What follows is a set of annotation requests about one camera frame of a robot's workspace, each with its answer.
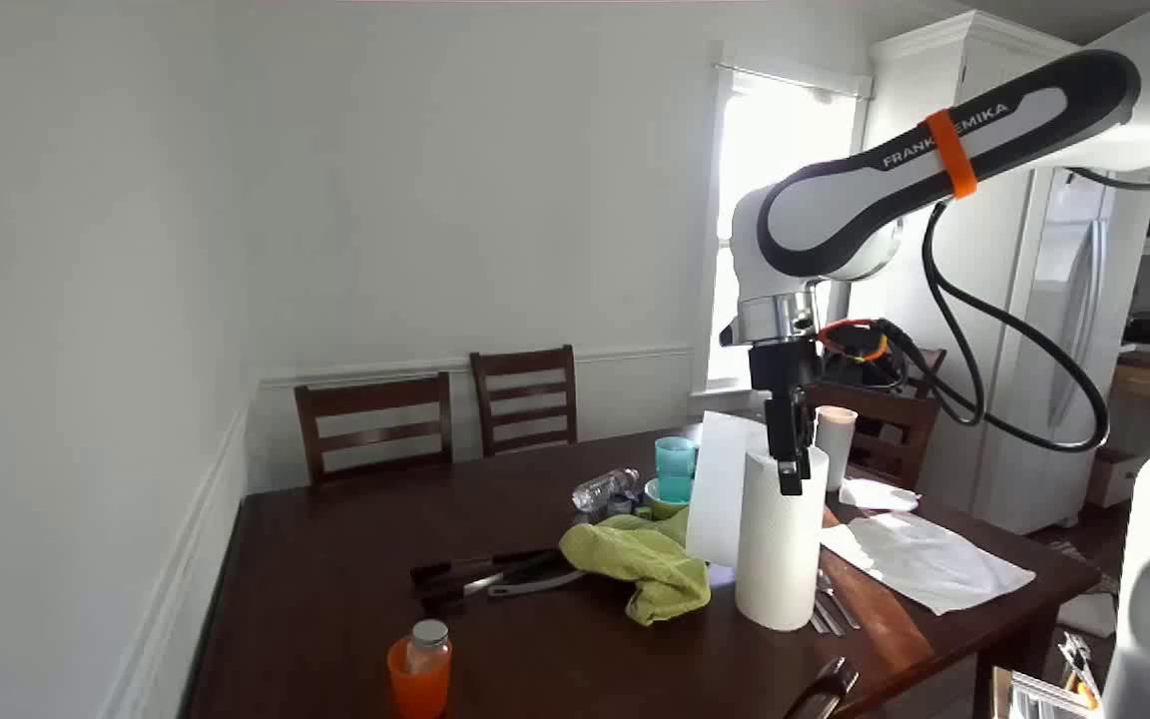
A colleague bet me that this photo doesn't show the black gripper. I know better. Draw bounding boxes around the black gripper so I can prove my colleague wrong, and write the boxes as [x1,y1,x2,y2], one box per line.
[746,335,822,501]

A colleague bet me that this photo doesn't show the white paper towel roll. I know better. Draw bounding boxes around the white paper towel roll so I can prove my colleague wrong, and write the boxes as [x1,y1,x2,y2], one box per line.
[731,444,833,636]

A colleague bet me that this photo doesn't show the white upright paper bag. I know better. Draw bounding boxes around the white upright paper bag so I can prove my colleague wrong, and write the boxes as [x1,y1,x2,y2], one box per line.
[682,409,774,570]

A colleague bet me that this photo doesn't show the dark wooden slatted chair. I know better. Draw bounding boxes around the dark wooden slatted chair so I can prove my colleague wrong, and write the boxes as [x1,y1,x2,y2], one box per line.
[290,367,459,489]
[467,339,584,459]
[818,344,951,492]

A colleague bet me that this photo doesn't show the small white paper sheet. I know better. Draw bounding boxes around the small white paper sheet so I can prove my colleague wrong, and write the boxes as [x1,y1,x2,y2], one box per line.
[837,473,926,520]

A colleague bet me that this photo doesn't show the teal plastic cup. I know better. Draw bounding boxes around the teal plastic cup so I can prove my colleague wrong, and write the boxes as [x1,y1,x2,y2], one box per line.
[649,431,702,513]

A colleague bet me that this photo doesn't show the crumpled silver foil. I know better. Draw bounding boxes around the crumpled silver foil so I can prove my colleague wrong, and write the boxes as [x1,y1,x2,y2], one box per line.
[568,465,645,525]

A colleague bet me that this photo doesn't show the green cloth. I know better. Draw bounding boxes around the green cloth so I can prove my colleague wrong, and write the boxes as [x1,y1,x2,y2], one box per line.
[553,504,713,632]

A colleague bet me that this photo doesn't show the large white paper sheet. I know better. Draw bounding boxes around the large white paper sheet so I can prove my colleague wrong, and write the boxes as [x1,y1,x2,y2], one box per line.
[818,509,1043,621]

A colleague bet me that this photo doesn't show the bright window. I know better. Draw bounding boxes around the bright window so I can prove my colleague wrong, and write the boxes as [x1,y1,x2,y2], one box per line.
[702,59,871,392]

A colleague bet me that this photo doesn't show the dark shiny curved object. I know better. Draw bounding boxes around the dark shiny curved object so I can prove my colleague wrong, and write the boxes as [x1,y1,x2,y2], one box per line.
[783,650,862,719]

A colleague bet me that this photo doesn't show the white refrigerator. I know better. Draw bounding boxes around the white refrigerator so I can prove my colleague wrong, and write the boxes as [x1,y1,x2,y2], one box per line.
[968,159,1145,539]

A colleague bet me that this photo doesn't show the silver steel utensil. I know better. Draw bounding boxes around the silver steel utensil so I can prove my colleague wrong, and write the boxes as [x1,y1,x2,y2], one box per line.
[461,565,589,598]

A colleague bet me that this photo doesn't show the black tongs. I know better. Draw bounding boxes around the black tongs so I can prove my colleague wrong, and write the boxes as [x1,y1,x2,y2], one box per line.
[405,544,568,621]

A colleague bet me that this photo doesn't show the white tall cabinet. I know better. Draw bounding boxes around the white tall cabinet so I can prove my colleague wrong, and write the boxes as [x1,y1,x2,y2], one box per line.
[851,9,1087,403]

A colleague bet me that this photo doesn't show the orange juice bottle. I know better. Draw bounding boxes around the orange juice bottle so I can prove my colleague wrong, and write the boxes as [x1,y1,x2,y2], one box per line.
[384,617,456,719]

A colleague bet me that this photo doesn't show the wrist camera with orange cable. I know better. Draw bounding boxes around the wrist camera with orange cable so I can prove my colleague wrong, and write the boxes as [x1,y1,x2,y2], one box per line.
[810,311,900,372]

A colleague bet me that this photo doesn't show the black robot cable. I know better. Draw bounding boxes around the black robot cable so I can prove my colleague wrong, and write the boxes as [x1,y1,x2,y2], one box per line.
[918,166,1150,459]

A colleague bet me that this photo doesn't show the orange strap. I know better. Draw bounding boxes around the orange strap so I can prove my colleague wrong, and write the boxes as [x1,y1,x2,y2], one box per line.
[923,108,982,206]

